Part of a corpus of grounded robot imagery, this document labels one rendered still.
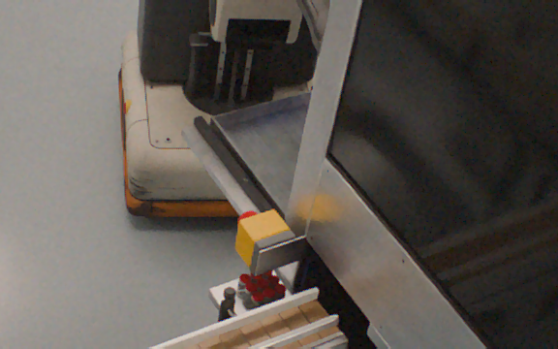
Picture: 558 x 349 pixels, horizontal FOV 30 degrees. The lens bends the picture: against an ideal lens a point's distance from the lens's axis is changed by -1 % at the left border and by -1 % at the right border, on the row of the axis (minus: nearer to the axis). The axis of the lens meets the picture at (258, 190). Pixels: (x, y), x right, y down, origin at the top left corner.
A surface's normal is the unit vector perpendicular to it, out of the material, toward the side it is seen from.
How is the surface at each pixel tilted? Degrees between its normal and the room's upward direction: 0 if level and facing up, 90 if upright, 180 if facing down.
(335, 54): 90
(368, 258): 90
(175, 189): 90
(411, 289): 90
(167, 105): 0
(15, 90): 0
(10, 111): 0
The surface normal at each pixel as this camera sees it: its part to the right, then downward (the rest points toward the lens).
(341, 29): -0.86, 0.27
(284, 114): 0.13, -0.71
